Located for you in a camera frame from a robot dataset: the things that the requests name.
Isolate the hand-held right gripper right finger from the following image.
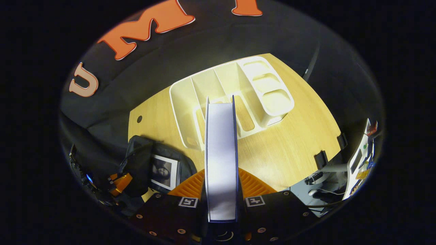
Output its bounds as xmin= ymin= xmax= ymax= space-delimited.
xmin=237 ymin=167 xmax=318 ymax=245

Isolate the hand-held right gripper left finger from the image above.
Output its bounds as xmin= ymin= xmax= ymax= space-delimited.
xmin=130 ymin=168 xmax=209 ymax=245

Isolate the grey portrait cover book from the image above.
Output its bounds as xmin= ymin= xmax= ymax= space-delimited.
xmin=150 ymin=154 xmax=180 ymax=191

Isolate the black schoolbag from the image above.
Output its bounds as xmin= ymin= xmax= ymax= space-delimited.
xmin=119 ymin=135 xmax=199 ymax=198

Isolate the dark blue cover book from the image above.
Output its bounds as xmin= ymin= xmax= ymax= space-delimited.
xmin=204 ymin=95 xmax=239 ymax=224

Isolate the white bookshelf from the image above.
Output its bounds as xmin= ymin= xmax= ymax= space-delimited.
xmin=169 ymin=56 xmax=295 ymax=152

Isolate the white cluttered shelf unit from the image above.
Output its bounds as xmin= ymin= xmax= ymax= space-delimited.
xmin=342 ymin=117 xmax=379 ymax=200

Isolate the black strap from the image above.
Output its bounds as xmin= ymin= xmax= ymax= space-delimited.
xmin=302 ymin=44 xmax=321 ymax=81

